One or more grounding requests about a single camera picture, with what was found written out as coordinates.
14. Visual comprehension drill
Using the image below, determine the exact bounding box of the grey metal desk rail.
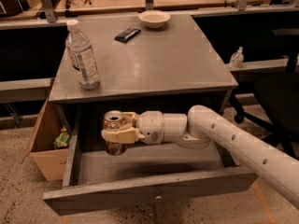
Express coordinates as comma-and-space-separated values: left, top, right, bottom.
0, 78, 54, 104

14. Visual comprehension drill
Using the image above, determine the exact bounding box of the black office chair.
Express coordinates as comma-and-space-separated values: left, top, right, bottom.
228, 28, 299, 161

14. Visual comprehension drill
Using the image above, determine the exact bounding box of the small sanitizer bottle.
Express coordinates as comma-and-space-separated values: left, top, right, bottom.
229, 47, 244, 68

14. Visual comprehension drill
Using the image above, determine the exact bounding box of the green snack bag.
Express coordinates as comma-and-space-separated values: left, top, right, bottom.
53, 127, 70, 149

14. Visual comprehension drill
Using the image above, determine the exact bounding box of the dark snack bar wrapper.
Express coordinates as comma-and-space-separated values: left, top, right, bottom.
114, 28, 141, 43

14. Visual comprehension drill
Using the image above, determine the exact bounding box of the open grey top drawer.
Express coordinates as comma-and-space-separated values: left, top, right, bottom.
42, 119, 259, 217

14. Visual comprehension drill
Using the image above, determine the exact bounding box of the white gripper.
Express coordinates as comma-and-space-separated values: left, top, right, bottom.
101, 111, 187, 145

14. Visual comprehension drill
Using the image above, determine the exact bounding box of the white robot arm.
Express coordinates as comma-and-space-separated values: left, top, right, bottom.
101, 105, 299, 208

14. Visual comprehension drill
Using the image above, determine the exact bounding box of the grey wooden cabinet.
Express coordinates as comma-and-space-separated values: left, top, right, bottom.
48, 14, 239, 135

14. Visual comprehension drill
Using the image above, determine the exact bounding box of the clear plastic water bottle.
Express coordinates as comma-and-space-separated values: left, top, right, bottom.
65, 20, 100, 90

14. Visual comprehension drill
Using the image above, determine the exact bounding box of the white ceramic bowl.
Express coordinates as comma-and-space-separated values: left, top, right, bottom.
138, 10, 171, 29

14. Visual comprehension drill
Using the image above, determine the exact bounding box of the orange soda can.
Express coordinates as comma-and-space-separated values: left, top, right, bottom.
102, 110, 126, 156

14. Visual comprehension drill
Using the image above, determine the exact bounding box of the cardboard box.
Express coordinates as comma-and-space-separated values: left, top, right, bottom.
21, 77, 70, 182

